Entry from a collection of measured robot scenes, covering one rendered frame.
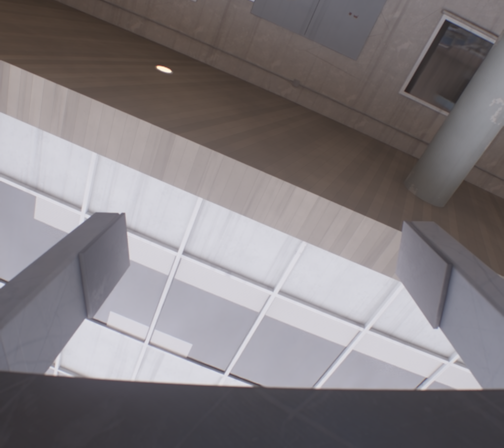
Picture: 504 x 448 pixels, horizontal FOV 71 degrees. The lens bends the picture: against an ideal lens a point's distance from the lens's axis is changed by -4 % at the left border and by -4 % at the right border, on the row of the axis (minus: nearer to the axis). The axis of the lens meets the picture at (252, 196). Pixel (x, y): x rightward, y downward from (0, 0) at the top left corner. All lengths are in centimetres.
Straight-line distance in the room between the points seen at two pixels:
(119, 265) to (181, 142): 331
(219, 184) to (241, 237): 93
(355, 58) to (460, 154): 256
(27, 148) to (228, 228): 249
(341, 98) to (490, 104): 265
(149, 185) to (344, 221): 214
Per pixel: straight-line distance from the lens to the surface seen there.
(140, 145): 362
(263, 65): 659
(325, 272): 443
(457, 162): 495
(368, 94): 671
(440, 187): 502
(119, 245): 16
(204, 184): 355
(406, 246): 16
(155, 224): 445
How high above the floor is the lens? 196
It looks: 27 degrees up
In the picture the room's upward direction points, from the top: 155 degrees counter-clockwise
